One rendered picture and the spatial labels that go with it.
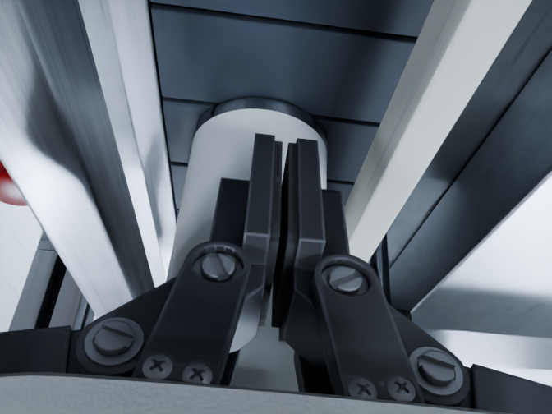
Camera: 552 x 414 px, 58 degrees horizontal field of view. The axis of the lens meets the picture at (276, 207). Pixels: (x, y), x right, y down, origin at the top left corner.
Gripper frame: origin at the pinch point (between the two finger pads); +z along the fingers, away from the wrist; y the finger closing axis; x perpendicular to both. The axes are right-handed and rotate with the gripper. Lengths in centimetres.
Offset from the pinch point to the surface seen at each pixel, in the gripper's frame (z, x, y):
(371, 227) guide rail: 4.1, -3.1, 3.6
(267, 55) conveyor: 6.1, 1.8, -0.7
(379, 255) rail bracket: 14.9, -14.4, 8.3
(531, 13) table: 11.1, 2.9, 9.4
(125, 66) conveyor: 6.7, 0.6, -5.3
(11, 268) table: 21.9, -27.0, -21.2
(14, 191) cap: 12.1, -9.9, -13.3
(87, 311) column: 16.3, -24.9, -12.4
